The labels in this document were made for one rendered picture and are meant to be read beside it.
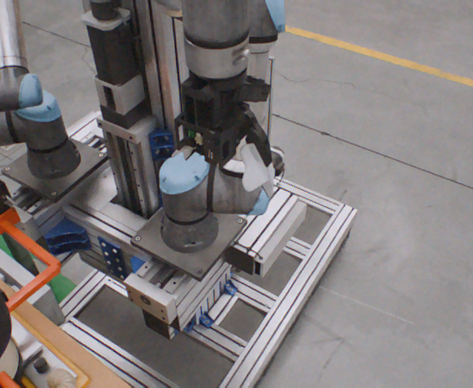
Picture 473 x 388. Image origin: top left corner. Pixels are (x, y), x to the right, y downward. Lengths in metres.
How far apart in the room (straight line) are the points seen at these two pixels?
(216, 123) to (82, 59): 3.57
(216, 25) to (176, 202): 0.67
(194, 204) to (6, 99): 0.48
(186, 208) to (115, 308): 1.10
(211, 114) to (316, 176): 2.38
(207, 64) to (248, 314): 1.65
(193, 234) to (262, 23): 0.53
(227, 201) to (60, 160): 0.57
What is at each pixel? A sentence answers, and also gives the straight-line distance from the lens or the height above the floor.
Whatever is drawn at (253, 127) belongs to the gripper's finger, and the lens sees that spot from 0.67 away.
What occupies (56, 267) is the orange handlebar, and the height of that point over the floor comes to 1.09.
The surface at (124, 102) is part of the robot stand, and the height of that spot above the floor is 1.33.
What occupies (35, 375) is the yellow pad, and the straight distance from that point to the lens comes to 1.26.
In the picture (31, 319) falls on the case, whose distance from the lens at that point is 1.37.
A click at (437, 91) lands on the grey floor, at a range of 3.90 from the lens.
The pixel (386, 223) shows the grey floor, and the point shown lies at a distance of 2.82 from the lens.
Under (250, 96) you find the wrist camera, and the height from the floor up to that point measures 1.66.
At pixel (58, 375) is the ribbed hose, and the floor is 1.02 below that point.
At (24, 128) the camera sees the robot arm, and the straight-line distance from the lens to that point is 1.45.
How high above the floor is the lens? 2.05
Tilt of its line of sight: 46 degrees down
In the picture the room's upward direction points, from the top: straight up
